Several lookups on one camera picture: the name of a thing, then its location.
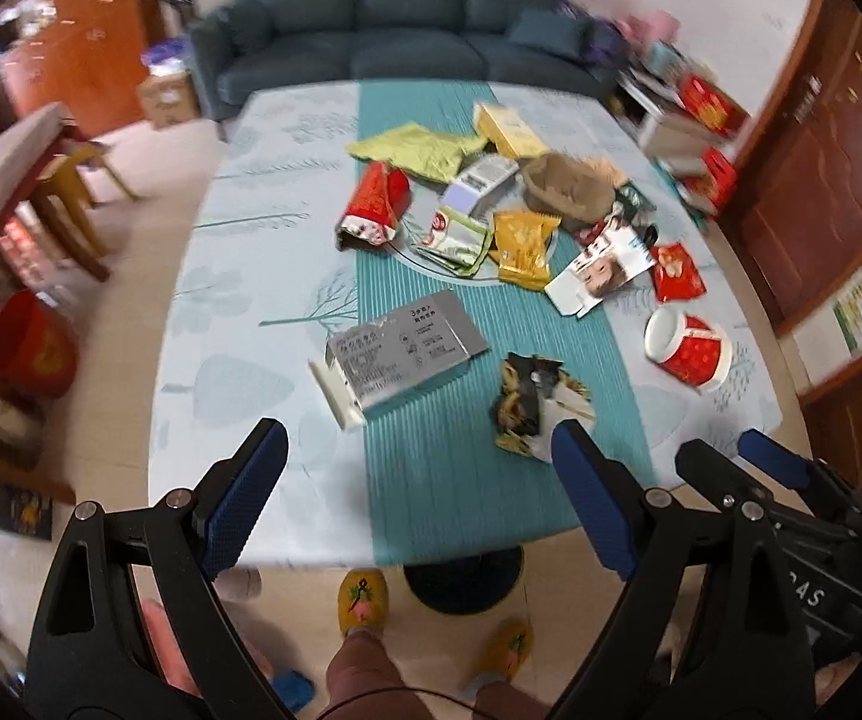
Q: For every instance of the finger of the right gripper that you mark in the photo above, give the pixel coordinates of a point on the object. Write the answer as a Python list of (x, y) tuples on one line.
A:
[(717, 478), (825, 492)]

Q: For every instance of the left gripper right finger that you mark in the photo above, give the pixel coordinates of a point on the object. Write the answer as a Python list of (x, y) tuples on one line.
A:
[(594, 484)]

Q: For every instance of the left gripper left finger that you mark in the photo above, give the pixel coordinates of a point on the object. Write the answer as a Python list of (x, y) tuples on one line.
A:
[(234, 492)]

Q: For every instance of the yellow snack bag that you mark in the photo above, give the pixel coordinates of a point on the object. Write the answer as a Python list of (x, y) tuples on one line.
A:
[(519, 247)]

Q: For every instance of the brown paper pulp tray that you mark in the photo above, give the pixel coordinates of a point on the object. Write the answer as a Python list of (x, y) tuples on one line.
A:
[(580, 192)]

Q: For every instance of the white purple carton box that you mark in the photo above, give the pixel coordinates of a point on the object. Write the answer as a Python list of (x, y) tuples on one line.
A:
[(477, 182)]

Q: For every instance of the yellow carton box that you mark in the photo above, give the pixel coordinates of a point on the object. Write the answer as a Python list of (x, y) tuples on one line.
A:
[(507, 132)]

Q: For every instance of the crumpled black yellow wrapper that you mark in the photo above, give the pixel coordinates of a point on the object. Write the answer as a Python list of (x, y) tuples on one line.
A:
[(536, 395)]

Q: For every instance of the red paper cup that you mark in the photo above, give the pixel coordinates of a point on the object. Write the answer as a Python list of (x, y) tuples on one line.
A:
[(696, 352)]

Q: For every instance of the black table base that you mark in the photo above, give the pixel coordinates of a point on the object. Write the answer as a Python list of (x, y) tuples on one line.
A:
[(467, 586)]

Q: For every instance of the left yellow slipper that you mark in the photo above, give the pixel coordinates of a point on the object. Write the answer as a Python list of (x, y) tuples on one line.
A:
[(363, 602)]

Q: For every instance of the yellow slipper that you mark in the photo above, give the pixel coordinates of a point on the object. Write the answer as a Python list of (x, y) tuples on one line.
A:
[(503, 655), (363, 602)]

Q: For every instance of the grey flat carton box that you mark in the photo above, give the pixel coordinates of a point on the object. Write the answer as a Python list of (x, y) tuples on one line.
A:
[(377, 366)]

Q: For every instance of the right yellow slipper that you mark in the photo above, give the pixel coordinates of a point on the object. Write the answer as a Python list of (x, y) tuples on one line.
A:
[(503, 655)]

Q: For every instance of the small red packet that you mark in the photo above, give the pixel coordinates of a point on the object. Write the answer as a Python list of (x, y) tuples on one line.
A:
[(675, 275)]

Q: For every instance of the white photo carton box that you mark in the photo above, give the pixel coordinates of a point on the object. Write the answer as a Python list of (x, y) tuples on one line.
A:
[(614, 258)]

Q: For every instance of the patterned teal tablecloth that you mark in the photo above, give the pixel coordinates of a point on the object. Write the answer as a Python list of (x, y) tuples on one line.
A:
[(263, 287)]

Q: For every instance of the green white snack bag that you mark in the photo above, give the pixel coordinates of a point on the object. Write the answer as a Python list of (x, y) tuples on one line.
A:
[(455, 241)]

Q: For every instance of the red snack bag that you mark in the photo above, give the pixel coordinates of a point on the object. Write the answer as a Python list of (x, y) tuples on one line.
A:
[(373, 215)]

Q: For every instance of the yellow plastic stool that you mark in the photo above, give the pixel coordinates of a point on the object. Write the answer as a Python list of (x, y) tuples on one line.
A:
[(60, 198)]

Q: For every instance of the red gift box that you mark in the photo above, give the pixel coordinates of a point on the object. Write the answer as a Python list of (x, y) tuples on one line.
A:
[(710, 106)]

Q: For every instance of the white tv stand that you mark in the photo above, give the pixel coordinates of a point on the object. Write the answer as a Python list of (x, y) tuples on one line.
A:
[(651, 113)]

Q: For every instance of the yellow-green foil bag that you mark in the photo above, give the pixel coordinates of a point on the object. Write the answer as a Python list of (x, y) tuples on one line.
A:
[(431, 156)]

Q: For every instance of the cardboard box on floor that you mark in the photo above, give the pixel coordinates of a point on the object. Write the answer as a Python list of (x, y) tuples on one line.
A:
[(168, 100)]

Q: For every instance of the orange wooden cabinet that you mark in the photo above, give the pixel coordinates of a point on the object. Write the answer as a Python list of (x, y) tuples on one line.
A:
[(89, 59)]

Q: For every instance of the dark teal sofa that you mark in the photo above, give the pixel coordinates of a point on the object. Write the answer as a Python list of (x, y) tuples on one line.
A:
[(246, 46)]

